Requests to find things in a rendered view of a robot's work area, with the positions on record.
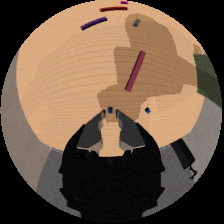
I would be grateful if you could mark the pink rod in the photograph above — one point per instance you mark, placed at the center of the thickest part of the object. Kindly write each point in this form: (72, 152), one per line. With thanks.
(135, 71)

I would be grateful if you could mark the purple rod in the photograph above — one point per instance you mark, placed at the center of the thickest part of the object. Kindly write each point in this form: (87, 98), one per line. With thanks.
(94, 22)

